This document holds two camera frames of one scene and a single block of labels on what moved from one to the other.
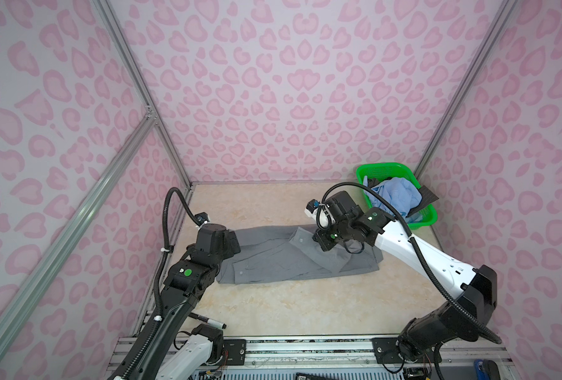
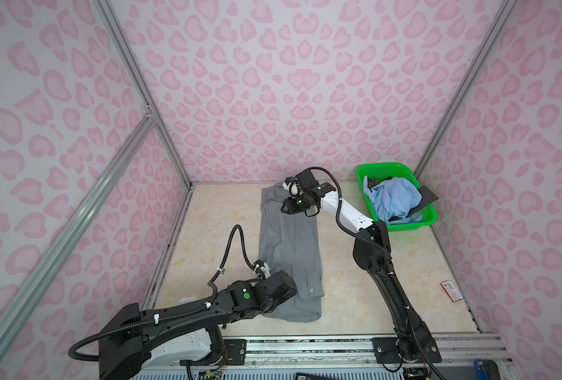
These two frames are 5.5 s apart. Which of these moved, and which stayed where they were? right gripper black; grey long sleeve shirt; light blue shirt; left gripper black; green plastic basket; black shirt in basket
Moved: right gripper black; grey long sleeve shirt; left gripper black
Stayed: green plastic basket; light blue shirt; black shirt in basket
